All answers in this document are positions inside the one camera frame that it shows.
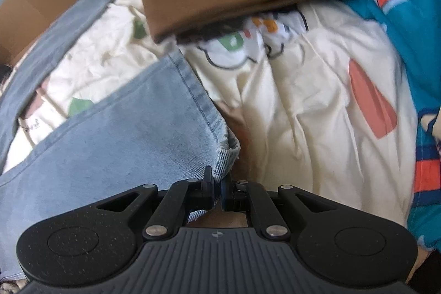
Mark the cream bear print bedsheet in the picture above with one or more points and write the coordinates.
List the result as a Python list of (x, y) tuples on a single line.
[(317, 96)]

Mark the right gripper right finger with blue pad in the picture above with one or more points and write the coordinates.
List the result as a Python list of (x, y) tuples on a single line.
[(252, 200)]

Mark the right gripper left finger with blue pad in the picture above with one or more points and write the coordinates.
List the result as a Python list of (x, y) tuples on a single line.
[(183, 198)]

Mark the teal patterned cloth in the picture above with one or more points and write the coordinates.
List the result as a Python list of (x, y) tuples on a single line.
[(413, 26)]

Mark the light blue denim shorts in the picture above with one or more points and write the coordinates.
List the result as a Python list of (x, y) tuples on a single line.
[(158, 128)]

